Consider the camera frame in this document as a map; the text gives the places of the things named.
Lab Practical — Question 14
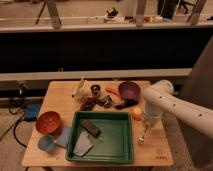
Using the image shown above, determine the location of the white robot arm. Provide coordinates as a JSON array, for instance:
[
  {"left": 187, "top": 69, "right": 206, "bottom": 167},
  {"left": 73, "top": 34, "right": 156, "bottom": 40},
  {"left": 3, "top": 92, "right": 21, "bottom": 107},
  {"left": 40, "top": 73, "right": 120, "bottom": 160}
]
[{"left": 142, "top": 80, "right": 213, "bottom": 139}]

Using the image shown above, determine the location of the orange round fruit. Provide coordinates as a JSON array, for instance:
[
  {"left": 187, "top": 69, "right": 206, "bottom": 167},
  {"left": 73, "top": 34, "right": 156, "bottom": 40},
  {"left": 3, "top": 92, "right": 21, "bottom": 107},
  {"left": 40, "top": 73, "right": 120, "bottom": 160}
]
[{"left": 131, "top": 107, "right": 142, "bottom": 121}]

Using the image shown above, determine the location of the purple plastic bowl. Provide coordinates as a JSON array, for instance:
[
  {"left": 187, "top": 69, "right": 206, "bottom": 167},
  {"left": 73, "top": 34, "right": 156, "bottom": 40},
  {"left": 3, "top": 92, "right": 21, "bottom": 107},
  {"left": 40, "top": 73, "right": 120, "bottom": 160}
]
[{"left": 118, "top": 81, "right": 141, "bottom": 100}]

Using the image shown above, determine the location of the green plastic tray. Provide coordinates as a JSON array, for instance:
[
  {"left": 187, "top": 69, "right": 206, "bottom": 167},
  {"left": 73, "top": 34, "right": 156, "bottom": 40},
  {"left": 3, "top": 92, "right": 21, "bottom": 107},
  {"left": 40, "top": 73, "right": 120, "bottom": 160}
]
[{"left": 66, "top": 111, "right": 134, "bottom": 164}]

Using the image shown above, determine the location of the dark metallic toy item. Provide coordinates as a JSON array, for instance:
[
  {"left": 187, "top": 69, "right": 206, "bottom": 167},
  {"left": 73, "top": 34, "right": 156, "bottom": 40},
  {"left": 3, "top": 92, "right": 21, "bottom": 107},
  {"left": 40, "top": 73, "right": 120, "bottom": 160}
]
[{"left": 98, "top": 95, "right": 113, "bottom": 108}]

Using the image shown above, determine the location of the orange toy carrot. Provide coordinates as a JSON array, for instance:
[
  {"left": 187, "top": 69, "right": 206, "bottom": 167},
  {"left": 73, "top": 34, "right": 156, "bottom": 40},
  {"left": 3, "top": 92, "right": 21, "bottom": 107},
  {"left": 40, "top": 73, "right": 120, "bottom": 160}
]
[{"left": 105, "top": 87, "right": 120, "bottom": 98}]

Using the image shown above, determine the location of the small dark metal cup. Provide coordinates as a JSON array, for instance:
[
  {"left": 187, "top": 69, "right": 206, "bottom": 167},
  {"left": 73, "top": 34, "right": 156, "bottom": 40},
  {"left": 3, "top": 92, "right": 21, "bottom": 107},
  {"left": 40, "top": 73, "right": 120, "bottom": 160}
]
[{"left": 91, "top": 84, "right": 101, "bottom": 96}]

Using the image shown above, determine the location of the dark brown rectangular block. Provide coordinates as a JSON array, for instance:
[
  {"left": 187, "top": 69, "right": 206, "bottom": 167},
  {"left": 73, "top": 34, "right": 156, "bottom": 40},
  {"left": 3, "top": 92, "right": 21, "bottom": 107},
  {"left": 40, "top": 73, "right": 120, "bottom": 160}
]
[{"left": 80, "top": 119, "right": 101, "bottom": 137}]

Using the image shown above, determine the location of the dark brown toy food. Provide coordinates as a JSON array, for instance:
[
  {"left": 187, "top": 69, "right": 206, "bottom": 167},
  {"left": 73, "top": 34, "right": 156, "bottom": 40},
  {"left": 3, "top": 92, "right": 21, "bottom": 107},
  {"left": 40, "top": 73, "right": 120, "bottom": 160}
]
[{"left": 80, "top": 97, "right": 97, "bottom": 111}]

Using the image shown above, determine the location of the wooden folding table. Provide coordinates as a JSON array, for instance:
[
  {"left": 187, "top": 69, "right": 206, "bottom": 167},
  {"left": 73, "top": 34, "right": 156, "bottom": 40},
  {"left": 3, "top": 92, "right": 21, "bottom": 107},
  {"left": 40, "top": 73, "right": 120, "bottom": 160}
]
[{"left": 22, "top": 81, "right": 173, "bottom": 168}]

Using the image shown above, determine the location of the grey folded cloth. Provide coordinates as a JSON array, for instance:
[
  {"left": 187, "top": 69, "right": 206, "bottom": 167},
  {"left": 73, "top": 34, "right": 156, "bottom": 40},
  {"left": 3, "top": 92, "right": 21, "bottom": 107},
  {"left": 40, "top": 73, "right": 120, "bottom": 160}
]
[{"left": 73, "top": 131, "right": 93, "bottom": 157}]

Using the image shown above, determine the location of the light blue cloth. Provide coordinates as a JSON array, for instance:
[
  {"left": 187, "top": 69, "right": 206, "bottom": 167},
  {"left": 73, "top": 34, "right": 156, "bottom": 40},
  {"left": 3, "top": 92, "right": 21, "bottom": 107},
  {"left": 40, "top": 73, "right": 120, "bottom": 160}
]
[{"left": 55, "top": 127, "right": 71, "bottom": 148}]

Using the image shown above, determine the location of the orange plastic bowl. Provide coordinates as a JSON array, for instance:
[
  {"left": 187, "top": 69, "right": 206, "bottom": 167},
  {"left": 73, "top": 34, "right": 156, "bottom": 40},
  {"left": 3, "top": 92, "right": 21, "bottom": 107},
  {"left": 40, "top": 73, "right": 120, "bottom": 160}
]
[{"left": 35, "top": 111, "right": 62, "bottom": 135}]

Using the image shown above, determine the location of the blue power box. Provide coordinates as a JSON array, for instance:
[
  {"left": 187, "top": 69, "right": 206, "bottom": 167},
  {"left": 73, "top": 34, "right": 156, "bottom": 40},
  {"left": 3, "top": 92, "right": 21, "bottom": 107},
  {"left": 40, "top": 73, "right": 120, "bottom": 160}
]
[{"left": 24, "top": 104, "right": 41, "bottom": 121}]

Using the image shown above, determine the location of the black cable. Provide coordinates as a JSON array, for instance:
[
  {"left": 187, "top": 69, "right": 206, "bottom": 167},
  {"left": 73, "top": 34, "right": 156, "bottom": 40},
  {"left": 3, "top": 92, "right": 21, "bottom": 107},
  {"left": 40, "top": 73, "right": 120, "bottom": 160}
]
[{"left": 0, "top": 96, "right": 28, "bottom": 149}]

